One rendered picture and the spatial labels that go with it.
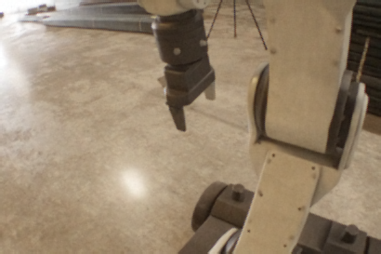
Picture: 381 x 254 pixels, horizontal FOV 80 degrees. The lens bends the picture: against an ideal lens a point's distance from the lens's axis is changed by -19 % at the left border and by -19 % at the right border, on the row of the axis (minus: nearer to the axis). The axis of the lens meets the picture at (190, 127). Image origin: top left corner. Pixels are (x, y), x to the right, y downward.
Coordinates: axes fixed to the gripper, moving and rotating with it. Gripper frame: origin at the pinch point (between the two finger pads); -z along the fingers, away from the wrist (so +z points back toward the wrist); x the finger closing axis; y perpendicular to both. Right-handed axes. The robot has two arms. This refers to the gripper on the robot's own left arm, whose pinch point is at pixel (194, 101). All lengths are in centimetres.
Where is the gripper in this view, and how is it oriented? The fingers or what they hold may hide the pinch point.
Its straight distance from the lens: 55.5
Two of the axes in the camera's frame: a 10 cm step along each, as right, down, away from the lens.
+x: 5.6, -6.1, 5.6
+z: -1.8, -7.5, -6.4
